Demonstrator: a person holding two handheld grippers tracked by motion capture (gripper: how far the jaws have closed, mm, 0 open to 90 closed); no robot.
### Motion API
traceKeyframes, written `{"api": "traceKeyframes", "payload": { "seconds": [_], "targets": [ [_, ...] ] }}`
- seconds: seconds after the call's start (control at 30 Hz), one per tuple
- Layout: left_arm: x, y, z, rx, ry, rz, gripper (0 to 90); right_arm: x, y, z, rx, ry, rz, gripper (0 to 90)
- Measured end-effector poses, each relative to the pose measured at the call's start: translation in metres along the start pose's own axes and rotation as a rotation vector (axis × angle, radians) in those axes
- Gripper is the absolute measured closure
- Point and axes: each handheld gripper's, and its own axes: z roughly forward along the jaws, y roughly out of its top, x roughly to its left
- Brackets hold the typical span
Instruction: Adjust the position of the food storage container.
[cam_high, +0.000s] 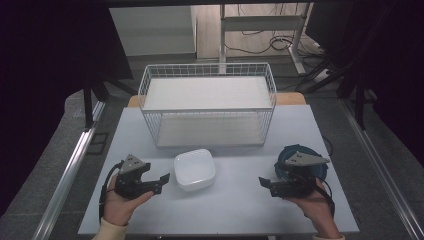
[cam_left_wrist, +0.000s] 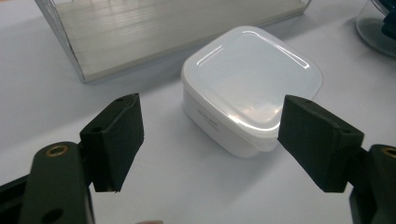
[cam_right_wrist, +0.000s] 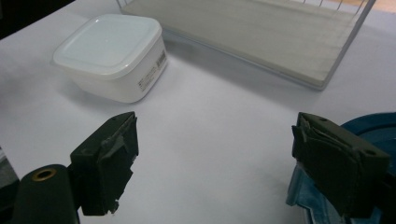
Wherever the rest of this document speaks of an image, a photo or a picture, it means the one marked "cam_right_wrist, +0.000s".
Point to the white square lidded container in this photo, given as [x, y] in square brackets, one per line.
[109, 46]

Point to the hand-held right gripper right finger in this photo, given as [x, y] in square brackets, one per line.
[339, 168]

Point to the round container with blue lid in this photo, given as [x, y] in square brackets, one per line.
[378, 129]

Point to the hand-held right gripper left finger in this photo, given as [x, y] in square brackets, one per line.
[99, 174]

